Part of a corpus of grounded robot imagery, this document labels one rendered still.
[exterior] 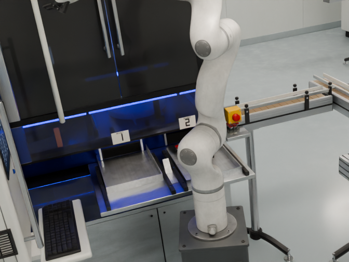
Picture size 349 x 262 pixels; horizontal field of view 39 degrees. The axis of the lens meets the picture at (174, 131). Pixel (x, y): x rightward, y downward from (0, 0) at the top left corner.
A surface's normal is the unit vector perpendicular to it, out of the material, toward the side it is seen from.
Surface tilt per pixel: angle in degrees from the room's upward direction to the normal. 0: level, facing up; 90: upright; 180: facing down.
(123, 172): 0
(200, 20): 49
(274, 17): 90
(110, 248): 90
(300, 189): 0
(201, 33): 53
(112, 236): 90
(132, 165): 0
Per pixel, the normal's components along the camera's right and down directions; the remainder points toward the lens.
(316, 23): 0.27, 0.36
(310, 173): -0.12, -0.91
